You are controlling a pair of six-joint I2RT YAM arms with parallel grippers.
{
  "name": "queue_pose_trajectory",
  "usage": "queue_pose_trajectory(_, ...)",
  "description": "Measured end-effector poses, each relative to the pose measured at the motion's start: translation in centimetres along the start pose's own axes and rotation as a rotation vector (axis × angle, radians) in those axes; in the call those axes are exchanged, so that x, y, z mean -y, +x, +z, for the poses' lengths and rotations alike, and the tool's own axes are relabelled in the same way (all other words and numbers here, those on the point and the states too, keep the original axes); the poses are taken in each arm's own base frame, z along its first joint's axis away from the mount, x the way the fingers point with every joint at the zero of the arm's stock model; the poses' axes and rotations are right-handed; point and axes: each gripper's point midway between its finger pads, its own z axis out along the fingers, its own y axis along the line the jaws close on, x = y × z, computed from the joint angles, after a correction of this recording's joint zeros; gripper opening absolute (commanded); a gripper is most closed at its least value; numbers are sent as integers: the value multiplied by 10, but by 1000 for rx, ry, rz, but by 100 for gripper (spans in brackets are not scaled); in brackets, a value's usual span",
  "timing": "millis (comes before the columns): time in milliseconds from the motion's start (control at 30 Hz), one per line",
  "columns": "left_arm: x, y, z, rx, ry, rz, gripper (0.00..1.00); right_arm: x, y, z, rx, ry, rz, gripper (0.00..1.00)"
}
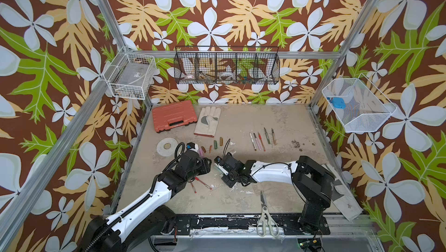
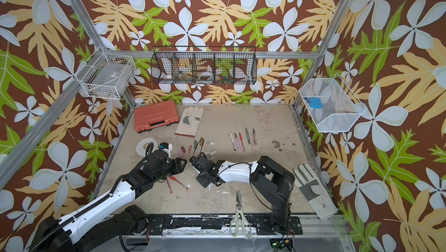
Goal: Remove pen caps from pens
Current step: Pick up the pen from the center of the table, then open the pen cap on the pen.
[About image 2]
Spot black wire basket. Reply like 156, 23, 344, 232
149, 46, 258, 85

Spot red plastic tool case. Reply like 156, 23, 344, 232
134, 100, 180, 133

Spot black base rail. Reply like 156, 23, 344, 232
139, 212, 303, 236

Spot white wire basket left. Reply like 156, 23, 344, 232
75, 47, 135, 100

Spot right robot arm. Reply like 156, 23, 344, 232
189, 153, 295, 233

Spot red pen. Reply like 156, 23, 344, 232
239, 132, 246, 152
169, 176, 189, 190
166, 179, 173, 194

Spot blue object in basket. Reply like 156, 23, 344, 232
308, 97, 322, 109

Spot grey striped work glove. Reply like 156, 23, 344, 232
293, 163, 338, 221

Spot white-handled scissors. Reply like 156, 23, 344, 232
229, 190, 252, 238

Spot beige work glove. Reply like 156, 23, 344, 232
175, 106, 204, 138

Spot brown orange pen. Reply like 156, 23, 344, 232
252, 128, 257, 146

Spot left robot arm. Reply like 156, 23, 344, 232
29, 150, 187, 252

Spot white mesh basket right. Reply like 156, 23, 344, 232
299, 75, 365, 133

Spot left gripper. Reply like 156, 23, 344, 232
154, 156, 188, 183

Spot white tape roll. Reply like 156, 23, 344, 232
136, 138, 159, 157

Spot pink pen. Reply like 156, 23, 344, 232
233, 133, 242, 150

